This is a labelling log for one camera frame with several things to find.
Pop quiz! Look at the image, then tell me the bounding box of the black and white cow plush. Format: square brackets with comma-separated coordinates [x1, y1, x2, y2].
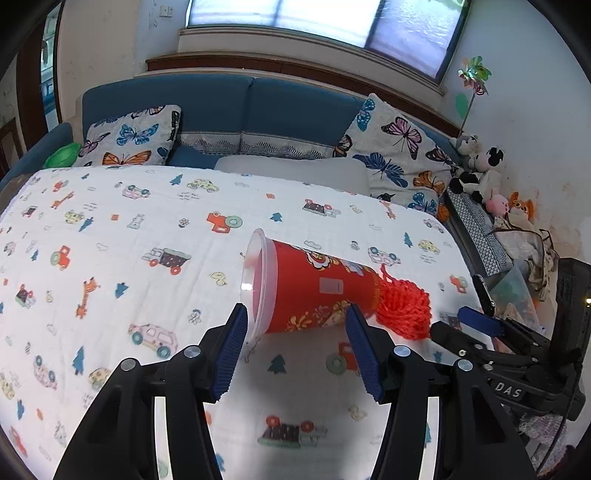
[449, 147, 505, 205]

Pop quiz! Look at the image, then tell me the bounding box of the white pillow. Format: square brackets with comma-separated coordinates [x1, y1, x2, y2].
[215, 156, 370, 195]

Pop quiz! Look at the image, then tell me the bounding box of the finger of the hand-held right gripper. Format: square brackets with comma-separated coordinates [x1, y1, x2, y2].
[471, 274, 499, 320]
[430, 305, 556, 368]

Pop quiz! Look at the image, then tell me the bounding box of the clear plastic box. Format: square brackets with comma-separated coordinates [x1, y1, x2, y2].
[488, 268, 542, 326]

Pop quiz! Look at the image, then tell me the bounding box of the blue sofa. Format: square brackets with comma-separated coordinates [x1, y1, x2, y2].
[0, 76, 462, 222]

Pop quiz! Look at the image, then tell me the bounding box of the window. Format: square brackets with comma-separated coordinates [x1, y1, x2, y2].
[187, 0, 472, 85]

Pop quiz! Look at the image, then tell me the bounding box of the grey patterned cushion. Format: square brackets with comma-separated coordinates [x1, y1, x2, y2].
[443, 189, 514, 278]

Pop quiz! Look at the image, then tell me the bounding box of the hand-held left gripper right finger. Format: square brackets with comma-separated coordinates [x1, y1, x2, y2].
[345, 304, 539, 480]

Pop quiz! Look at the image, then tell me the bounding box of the brown wooden door frame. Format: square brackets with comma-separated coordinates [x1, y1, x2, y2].
[16, 0, 64, 155]

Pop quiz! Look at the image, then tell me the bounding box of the green round object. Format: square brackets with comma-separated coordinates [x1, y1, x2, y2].
[45, 142, 83, 168]

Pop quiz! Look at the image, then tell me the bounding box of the red yarn tassel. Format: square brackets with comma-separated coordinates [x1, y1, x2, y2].
[372, 265, 432, 342]

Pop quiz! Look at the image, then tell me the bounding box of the red cup with clear lid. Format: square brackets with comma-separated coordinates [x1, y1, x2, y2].
[241, 228, 382, 343]

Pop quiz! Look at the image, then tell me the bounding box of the pink plush toy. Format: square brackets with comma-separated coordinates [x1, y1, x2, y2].
[485, 194, 511, 217]

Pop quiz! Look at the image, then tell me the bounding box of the orange fox plush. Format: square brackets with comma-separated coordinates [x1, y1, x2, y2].
[508, 191, 537, 223]

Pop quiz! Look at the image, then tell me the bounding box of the printed blanket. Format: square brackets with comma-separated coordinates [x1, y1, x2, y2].
[0, 165, 485, 480]

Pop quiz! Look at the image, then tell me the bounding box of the grey lace sofa cover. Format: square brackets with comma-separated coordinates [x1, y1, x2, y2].
[179, 131, 343, 160]

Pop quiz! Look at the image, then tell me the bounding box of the beige cloth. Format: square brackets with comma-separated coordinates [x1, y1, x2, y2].
[495, 216, 560, 289]

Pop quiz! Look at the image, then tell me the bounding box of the butterfly print pillow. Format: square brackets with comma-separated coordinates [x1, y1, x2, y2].
[332, 93, 460, 217]
[76, 105, 182, 168]

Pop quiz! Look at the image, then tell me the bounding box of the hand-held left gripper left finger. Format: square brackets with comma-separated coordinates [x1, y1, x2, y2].
[53, 302, 250, 480]

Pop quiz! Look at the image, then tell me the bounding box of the colourful pinwheel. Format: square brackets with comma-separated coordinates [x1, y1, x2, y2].
[457, 56, 493, 134]

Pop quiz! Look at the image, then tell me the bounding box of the grey plush toy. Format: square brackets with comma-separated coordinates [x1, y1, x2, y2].
[454, 134, 482, 161]

